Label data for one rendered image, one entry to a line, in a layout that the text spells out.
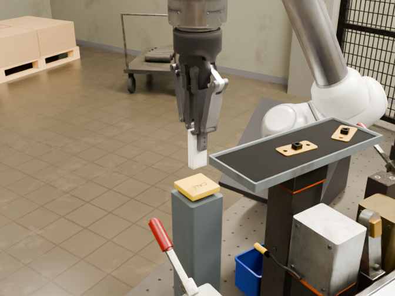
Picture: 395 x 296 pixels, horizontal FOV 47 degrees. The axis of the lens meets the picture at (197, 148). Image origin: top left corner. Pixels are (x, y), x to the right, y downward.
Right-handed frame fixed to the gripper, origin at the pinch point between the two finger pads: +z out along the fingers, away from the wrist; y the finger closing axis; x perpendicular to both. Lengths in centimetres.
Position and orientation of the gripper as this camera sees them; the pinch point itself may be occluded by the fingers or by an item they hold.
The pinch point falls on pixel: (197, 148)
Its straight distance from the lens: 77.6
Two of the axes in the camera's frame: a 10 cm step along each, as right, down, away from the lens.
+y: 5.8, 3.5, -7.4
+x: 8.2, -2.5, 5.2
